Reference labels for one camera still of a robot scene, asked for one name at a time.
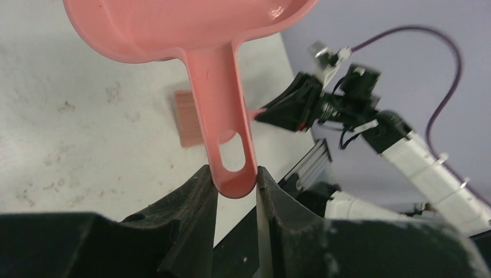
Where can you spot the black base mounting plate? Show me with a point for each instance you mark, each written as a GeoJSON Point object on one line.
{"type": "Point", "coordinates": [236, 255]}

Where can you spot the pink plastic dustpan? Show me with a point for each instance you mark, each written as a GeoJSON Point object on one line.
{"type": "Point", "coordinates": [205, 36]}

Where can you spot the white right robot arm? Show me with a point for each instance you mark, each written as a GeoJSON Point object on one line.
{"type": "Point", "coordinates": [394, 140]}

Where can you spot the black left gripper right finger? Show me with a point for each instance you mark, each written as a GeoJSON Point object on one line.
{"type": "Point", "coordinates": [295, 242]}

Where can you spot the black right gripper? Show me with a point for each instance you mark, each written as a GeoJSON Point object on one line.
{"type": "Point", "coordinates": [305, 102]}

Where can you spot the pink plastic hand brush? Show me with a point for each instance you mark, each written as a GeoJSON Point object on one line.
{"type": "Point", "coordinates": [187, 119]}

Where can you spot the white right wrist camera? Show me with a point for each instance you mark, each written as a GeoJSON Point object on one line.
{"type": "Point", "coordinates": [327, 63]}

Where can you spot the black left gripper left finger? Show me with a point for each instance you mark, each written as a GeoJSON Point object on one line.
{"type": "Point", "coordinates": [172, 237]}

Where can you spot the aluminium frame rail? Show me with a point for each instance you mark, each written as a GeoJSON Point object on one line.
{"type": "Point", "coordinates": [314, 167]}

